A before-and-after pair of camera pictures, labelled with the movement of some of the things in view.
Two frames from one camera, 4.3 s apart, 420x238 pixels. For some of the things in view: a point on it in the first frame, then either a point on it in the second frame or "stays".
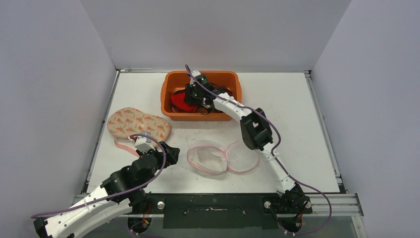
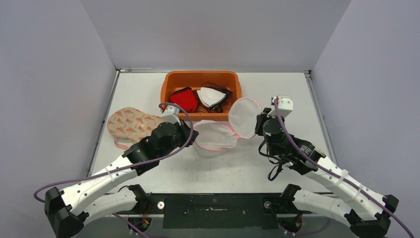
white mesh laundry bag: [210, 157] to [210, 138]
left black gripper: [172, 155] to [186, 132]
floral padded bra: [128, 122] stays
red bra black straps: [178, 102] stays
